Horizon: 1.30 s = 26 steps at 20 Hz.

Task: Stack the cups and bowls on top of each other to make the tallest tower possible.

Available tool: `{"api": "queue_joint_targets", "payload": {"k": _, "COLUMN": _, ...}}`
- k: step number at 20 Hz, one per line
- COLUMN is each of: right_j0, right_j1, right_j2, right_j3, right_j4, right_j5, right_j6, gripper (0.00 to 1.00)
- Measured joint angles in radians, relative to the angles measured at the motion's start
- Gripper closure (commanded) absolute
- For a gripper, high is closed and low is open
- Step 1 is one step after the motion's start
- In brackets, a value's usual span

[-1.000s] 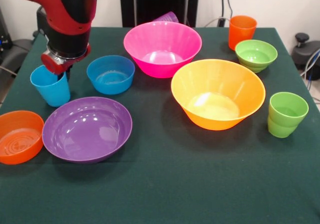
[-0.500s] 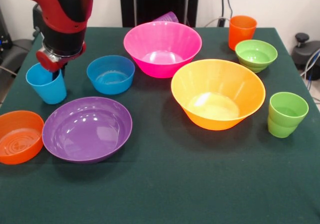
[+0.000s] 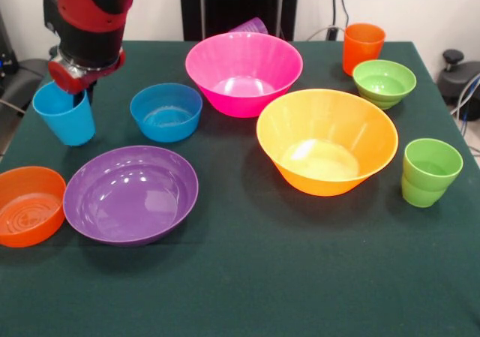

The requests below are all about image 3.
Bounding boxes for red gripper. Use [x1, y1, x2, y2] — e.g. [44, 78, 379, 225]
[47, 49, 126, 109]

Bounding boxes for purple plastic bowl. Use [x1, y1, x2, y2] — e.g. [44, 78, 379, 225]
[62, 145, 200, 248]

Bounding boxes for blue plastic cup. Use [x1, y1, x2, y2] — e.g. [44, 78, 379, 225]
[32, 80, 96, 147]

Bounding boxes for blue plastic bowl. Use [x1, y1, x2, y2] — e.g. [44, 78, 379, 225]
[130, 83, 203, 143]

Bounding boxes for dark green tablecloth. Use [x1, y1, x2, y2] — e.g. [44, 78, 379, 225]
[0, 40, 480, 337]

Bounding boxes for orange plastic cup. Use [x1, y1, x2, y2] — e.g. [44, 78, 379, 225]
[342, 23, 386, 76]

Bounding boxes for yellow plastic bowl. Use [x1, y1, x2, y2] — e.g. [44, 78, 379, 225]
[256, 89, 399, 197]

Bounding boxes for orange plastic bowl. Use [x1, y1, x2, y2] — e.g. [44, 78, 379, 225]
[0, 166, 67, 249]

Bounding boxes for green plastic cup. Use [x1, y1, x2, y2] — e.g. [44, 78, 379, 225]
[400, 138, 464, 208]

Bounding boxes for purple plastic cup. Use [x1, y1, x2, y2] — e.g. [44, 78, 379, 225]
[228, 17, 269, 36]

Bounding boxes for dark equipment box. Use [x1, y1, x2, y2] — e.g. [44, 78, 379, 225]
[0, 10, 20, 80]

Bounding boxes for blue and white cables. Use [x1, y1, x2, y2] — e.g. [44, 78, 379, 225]
[449, 72, 480, 135]

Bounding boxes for green plastic bowl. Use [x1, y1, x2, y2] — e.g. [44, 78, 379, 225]
[352, 59, 418, 110]

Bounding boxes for grey cable with plug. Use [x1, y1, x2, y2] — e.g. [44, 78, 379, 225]
[305, 24, 346, 42]

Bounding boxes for pink plastic bowl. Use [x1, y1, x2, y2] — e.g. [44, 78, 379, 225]
[184, 32, 304, 119]

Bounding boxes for grey chair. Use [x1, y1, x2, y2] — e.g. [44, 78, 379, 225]
[0, 57, 50, 116]

